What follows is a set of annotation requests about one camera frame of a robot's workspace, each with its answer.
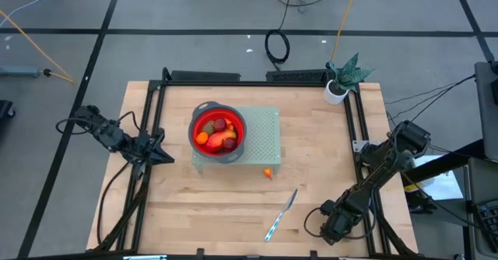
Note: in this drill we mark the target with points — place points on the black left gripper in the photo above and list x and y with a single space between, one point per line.
144 151

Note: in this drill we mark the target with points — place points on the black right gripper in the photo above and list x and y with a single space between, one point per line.
340 225

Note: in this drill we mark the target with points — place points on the red collapsible bowl grey rim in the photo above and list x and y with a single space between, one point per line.
194 151

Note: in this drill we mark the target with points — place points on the brown green toy kiwi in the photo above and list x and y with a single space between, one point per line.
208 127

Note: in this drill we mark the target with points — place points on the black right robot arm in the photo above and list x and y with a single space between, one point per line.
389 162

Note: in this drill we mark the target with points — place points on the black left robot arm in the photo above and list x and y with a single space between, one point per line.
105 133

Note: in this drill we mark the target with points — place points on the green perforated metal riser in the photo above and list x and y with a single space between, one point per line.
264 135

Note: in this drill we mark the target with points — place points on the white sheet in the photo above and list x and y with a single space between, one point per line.
439 182

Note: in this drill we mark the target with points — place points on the snake plant in white pot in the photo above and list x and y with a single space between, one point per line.
346 79

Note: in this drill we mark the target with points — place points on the black keyboard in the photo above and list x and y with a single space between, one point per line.
489 219

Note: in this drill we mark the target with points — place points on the black power strip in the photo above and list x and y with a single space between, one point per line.
297 76

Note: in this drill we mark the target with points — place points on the grey table foot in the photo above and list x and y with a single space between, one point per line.
19 71

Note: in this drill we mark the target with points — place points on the grey desk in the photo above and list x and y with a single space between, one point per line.
486 108

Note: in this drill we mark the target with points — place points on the silver metal bracket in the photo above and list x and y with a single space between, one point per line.
360 145

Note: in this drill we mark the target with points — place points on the black aluminium rig frame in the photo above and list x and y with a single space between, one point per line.
253 83

